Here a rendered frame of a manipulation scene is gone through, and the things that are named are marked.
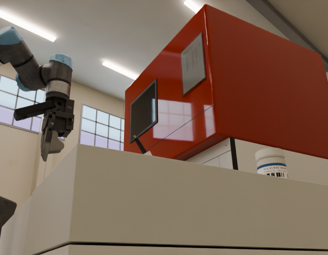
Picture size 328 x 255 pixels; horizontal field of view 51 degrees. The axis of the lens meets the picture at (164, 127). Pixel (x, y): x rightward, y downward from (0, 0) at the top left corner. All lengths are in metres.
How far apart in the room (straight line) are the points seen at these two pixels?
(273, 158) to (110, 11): 6.60
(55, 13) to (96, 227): 7.11
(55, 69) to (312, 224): 0.85
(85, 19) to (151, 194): 7.05
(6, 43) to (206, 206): 0.80
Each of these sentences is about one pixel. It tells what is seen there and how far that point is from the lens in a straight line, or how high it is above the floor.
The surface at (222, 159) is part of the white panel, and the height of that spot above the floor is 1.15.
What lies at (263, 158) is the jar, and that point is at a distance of 0.88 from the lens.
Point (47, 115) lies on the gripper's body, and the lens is 1.07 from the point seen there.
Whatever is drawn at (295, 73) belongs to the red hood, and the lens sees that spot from 1.69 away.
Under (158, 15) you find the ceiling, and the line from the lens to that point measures 7.32.
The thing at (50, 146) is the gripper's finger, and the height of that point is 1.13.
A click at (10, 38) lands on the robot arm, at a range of 1.16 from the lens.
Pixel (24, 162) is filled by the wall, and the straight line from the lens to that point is 8.16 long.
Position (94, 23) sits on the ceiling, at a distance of 7.58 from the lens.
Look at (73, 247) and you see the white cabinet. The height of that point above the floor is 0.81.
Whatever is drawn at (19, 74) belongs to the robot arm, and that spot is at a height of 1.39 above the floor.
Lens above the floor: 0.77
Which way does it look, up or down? 24 degrees up
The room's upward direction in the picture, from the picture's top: 2 degrees counter-clockwise
